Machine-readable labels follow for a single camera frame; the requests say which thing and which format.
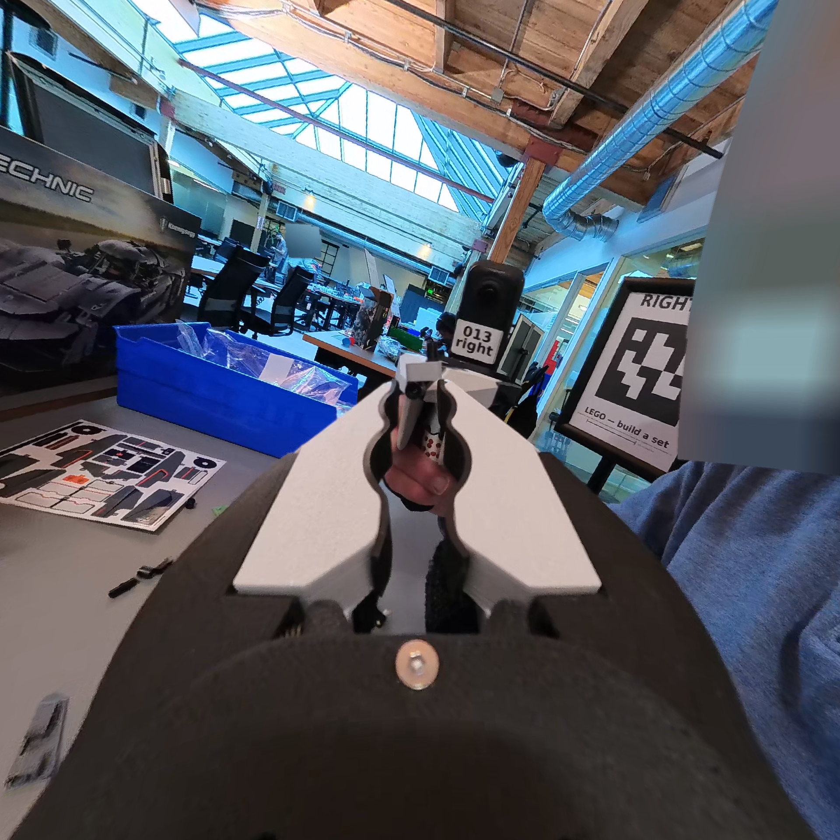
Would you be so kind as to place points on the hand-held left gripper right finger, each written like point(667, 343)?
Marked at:
point(525, 518)

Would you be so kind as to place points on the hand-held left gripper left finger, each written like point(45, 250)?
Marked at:
point(315, 518)

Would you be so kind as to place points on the pile of clear plastic bags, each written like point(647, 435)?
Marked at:
point(275, 364)

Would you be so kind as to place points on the wooden edged table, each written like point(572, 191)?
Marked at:
point(348, 351)

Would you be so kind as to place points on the dark printed lego box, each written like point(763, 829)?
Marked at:
point(85, 275)

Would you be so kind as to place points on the black office chair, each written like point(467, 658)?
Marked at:
point(229, 289)
point(282, 302)

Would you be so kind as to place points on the framed marker sign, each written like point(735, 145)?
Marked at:
point(630, 374)

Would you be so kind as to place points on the lego sticker sheet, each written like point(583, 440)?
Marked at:
point(105, 472)

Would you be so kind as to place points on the silver air duct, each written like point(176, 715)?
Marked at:
point(656, 124)

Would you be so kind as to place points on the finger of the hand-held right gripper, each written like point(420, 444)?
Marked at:
point(410, 407)
point(476, 388)

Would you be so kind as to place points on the green plastic bin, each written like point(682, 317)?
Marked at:
point(407, 336)

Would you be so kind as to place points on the person's right hand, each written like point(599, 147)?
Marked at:
point(420, 479)

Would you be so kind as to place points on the person's blue sweater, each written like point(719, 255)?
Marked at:
point(754, 623)

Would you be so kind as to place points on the black lego beam pieces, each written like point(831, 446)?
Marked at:
point(141, 577)

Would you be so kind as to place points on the blue plastic bin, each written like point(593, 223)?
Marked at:
point(216, 407)

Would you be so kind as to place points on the dark printed cardboard box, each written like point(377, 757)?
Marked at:
point(373, 318)

